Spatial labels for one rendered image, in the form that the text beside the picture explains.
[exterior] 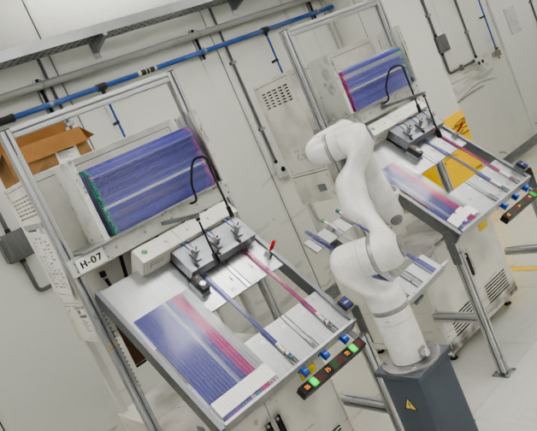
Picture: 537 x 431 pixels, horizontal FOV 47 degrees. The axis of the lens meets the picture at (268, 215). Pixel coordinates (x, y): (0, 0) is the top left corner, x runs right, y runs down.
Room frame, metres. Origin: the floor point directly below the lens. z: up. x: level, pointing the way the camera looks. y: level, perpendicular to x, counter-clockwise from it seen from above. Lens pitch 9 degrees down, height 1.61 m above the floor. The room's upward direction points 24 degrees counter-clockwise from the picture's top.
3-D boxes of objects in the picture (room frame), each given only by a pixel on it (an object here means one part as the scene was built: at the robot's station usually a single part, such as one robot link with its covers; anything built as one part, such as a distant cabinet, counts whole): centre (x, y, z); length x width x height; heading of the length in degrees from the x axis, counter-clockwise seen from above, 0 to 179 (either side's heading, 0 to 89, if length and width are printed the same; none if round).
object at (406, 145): (3.30, -0.79, 0.65); 1.01 x 0.73 x 1.29; 35
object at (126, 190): (2.54, 0.39, 1.52); 0.51 x 0.13 x 0.27; 125
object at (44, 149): (2.72, 0.65, 1.82); 0.68 x 0.30 x 0.20; 125
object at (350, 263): (1.85, -0.20, 1.00); 0.19 x 0.12 x 0.24; 68
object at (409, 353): (1.84, -0.23, 0.79); 0.19 x 0.19 x 0.18
